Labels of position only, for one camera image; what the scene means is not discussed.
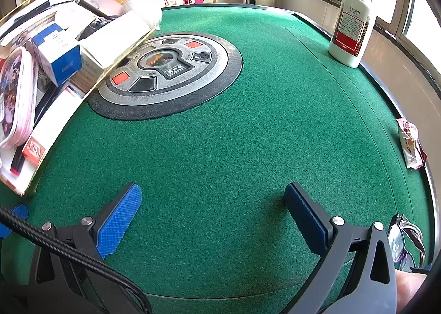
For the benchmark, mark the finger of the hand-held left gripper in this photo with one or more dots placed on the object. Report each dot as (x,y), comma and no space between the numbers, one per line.
(15,215)

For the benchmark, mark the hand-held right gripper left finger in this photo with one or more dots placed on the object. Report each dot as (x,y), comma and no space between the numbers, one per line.
(119,221)

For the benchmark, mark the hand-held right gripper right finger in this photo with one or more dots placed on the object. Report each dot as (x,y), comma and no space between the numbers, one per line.
(305,219)

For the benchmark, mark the black marker red caps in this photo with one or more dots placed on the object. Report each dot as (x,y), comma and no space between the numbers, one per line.
(41,110)

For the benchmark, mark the pink clear case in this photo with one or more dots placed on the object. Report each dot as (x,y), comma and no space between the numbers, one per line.
(15,93)

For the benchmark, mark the blue white medicine box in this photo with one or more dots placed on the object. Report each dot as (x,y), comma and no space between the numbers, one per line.
(57,54)

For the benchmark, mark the white fluffy ball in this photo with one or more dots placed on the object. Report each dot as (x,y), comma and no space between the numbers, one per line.
(144,10)

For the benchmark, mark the white box with red end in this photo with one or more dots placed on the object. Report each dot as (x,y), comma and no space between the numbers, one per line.
(48,128)

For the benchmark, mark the eyeglasses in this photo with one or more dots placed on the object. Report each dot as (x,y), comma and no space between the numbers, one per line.
(399,248)

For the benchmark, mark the pink snack packet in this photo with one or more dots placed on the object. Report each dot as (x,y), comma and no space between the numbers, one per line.
(410,145)

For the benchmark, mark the round table control panel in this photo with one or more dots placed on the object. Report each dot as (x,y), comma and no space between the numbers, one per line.
(206,55)

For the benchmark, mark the white liquor bottle red cap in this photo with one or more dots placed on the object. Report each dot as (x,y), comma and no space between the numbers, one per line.
(351,35)

